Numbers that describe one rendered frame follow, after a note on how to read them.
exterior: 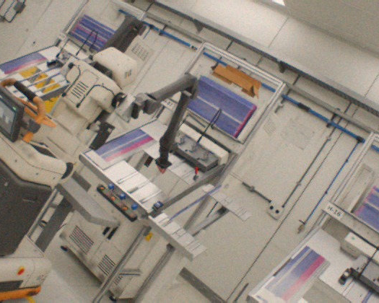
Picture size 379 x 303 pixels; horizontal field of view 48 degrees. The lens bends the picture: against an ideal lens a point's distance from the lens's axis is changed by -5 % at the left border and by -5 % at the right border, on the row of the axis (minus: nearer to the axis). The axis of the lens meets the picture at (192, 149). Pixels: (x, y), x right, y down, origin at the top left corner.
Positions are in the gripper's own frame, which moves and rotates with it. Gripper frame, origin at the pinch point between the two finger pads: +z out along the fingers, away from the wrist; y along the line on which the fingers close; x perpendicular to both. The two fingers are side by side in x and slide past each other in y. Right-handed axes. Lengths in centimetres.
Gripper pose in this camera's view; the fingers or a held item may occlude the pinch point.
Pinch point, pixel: (162, 172)
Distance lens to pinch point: 287.9
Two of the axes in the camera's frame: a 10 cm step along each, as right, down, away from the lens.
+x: -6.7, 3.9, -6.3
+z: -1.3, 7.7, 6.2
